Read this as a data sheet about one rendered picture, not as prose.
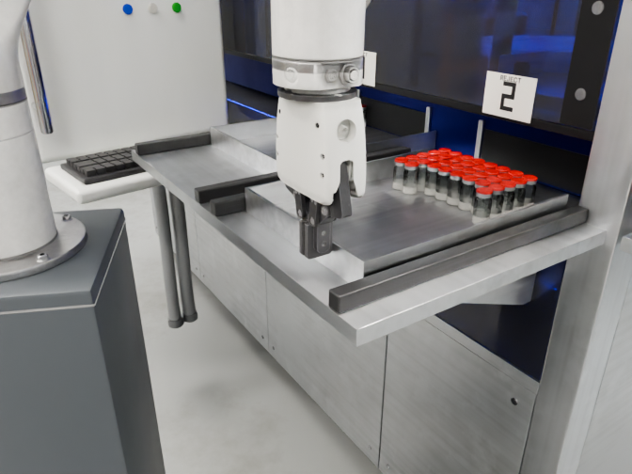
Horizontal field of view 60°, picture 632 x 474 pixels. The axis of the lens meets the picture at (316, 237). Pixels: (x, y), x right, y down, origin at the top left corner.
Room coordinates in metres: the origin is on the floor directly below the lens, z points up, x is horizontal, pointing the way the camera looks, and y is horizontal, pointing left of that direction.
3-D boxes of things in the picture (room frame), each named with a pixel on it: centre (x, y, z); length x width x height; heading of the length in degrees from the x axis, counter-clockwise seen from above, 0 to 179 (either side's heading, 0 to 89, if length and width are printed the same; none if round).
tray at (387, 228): (0.69, -0.12, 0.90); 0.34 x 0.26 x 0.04; 124
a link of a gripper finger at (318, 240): (0.52, -0.01, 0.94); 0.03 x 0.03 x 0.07; 33
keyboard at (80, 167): (1.20, 0.35, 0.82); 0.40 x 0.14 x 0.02; 132
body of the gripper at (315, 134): (0.53, 0.00, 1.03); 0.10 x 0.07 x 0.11; 33
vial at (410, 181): (0.77, -0.14, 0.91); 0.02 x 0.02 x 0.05
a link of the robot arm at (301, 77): (0.53, 0.00, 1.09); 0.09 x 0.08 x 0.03; 33
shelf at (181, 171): (0.84, -0.05, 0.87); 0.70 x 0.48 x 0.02; 33
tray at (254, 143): (1.03, -0.01, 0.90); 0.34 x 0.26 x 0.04; 123
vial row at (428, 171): (0.74, -0.19, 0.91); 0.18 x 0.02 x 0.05; 34
